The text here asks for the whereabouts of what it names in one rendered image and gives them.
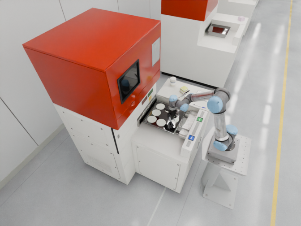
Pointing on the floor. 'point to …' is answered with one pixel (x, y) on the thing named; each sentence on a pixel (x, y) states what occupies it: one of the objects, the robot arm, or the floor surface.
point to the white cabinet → (164, 164)
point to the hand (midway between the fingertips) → (169, 119)
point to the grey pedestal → (218, 186)
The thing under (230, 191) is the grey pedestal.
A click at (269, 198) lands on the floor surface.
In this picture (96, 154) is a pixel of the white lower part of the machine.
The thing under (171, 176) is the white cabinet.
